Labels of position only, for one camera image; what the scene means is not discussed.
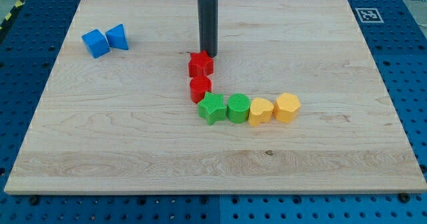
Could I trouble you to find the red star block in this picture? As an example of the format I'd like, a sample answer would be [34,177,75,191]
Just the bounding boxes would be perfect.
[188,51,214,77]

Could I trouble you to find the green star block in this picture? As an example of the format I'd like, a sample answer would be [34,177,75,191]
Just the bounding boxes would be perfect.
[197,91,226,125]

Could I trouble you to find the yellow black hazard tape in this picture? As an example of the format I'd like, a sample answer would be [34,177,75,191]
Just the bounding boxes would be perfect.
[1,0,25,31]

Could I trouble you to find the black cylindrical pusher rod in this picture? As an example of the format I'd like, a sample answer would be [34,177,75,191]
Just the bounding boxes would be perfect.
[197,0,218,57]

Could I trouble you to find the green cylinder block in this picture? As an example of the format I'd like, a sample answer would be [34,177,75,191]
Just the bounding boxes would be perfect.
[226,93,251,123]

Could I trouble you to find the light wooden board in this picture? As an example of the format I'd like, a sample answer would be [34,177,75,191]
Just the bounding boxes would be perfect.
[5,0,426,195]

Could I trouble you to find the red cylinder block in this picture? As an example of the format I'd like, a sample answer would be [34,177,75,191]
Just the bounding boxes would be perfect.
[189,76,211,103]

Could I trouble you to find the white fiducial marker tag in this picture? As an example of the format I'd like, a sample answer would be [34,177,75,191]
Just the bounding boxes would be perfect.
[355,7,384,23]

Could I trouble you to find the blue triangular prism block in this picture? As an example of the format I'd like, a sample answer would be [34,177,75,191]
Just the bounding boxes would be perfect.
[105,24,129,50]

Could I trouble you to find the blue cube block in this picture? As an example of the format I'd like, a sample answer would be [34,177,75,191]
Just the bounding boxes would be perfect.
[81,29,110,59]

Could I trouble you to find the yellow hexagon block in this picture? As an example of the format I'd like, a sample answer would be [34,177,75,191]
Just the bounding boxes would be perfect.
[274,93,301,123]

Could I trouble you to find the yellow heart block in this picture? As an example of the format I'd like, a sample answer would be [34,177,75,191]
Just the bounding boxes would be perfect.
[248,97,274,127]

